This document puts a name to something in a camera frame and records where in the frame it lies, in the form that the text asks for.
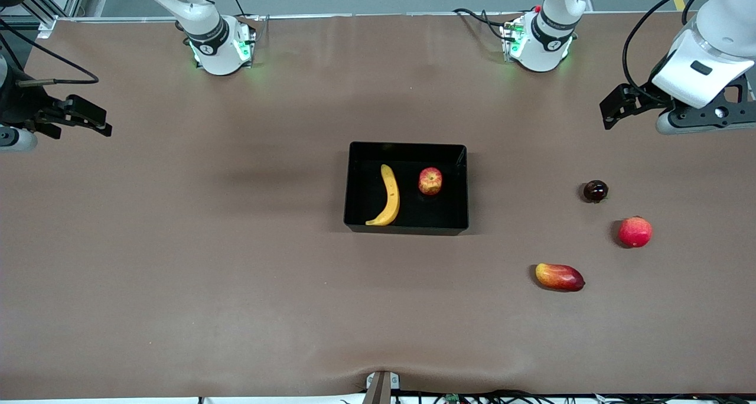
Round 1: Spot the red yellow apple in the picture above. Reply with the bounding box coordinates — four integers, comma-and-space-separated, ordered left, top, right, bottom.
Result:
418, 167, 444, 196

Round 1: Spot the black plastic box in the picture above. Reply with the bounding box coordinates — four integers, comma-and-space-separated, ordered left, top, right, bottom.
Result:
343, 141, 470, 236

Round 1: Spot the yellow banana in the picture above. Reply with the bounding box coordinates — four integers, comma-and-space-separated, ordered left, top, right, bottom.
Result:
364, 164, 401, 227

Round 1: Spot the dark purple plum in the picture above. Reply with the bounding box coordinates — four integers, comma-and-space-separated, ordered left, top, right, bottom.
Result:
583, 180, 610, 203

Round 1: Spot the red pomegranate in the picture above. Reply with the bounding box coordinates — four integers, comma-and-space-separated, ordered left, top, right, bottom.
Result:
618, 216, 653, 249

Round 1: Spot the red yellow mango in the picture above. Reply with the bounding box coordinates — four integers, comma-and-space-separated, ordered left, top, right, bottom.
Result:
535, 263, 586, 292

